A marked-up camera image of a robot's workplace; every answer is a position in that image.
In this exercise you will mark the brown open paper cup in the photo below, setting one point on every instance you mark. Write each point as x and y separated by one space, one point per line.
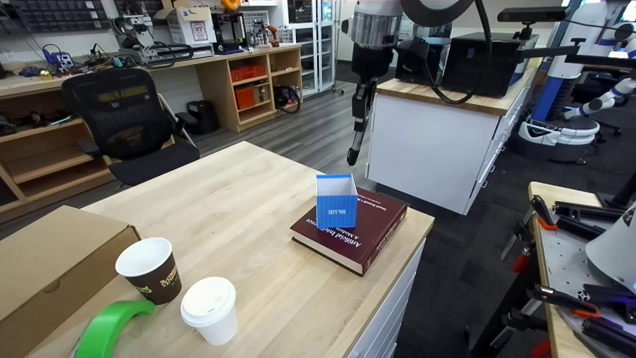
157 281

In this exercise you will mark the blue tool on workbench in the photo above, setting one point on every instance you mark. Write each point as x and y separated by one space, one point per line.
57 59

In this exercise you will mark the black and orange clamp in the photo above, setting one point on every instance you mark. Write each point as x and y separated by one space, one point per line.
542 212

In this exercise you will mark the black bag on floor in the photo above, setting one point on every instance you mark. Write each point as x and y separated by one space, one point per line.
201 116

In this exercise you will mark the wooden workbench with shelves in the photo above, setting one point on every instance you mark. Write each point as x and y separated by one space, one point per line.
218 86

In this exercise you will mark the white cabinet with wooden top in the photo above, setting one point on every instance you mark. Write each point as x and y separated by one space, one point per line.
429 156

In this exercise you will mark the small orange storage bin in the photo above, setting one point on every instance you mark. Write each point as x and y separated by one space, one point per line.
244 98

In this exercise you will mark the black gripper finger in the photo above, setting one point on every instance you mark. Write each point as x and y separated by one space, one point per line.
369 100
358 106

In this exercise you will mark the wooden side table with tools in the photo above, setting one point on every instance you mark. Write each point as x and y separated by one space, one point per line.
562 265

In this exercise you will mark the black camera on stand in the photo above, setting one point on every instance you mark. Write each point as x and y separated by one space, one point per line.
528 15

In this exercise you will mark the black 3d printer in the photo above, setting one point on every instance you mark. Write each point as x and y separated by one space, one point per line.
228 33

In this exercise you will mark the black mesh office chair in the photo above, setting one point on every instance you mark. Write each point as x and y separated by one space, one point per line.
125 120

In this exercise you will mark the white and blue mobile robot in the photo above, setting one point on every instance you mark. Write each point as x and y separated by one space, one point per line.
562 130

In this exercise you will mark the dark red hardcover book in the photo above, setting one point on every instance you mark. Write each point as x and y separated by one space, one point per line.
377 230

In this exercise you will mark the brown cardboard box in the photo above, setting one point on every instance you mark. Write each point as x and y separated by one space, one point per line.
51 265

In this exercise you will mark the long black bar clamp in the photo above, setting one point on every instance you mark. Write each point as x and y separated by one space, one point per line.
586 214

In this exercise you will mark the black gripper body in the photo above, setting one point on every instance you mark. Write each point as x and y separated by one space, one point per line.
369 61

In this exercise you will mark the black equipment box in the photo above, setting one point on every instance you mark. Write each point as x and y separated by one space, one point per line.
497 67

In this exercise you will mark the wide orange storage bin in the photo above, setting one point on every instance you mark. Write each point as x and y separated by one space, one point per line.
248 71

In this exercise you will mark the dark pegboard panel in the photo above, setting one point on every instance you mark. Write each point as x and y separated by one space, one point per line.
59 15

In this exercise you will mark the blue and white box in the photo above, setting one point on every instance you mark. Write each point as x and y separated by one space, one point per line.
336 210

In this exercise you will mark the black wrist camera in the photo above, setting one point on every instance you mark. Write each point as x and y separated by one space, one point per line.
423 53

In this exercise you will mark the white printer box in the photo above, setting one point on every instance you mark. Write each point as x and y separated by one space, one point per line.
191 27

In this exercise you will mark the white cone-shaped cover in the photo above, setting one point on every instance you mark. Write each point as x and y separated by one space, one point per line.
616 250

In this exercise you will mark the glass door cabinet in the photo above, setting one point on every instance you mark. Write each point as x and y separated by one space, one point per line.
310 41

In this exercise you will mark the white lidded paper cup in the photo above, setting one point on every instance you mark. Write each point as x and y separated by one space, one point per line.
210 319

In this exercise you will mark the green tape roll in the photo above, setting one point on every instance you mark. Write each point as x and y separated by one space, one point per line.
105 329

